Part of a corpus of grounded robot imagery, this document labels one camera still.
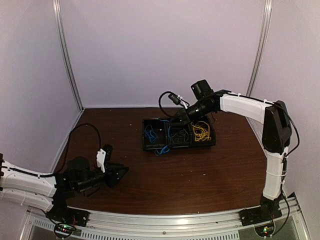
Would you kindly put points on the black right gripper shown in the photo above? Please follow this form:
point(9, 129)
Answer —
point(185, 117)

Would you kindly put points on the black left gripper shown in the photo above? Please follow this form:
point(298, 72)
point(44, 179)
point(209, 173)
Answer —
point(112, 179)

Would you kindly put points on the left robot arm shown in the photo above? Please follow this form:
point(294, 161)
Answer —
point(49, 191)

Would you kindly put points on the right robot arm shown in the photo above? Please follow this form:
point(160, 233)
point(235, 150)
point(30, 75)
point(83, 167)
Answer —
point(276, 132)

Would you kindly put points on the black three-compartment bin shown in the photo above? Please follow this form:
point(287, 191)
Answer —
point(162, 135)

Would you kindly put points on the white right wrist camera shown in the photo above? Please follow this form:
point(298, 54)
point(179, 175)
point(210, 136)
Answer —
point(178, 100)

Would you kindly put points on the aluminium front rail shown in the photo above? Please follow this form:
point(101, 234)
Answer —
point(223, 225)

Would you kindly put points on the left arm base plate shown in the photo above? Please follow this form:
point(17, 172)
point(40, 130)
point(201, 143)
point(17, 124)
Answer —
point(69, 215)

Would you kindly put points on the aluminium right corner post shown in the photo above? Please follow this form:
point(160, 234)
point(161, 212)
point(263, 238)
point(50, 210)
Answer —
point(264, 31)

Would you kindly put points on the aluminium corner post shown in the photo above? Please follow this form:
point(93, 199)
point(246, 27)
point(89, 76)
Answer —
point(65, 53)
point(264, 31)

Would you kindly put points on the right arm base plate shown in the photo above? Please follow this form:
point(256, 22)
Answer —
point(259, 214)

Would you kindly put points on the aluminium left corner post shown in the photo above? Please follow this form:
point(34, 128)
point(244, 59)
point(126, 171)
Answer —
point(65, 53)

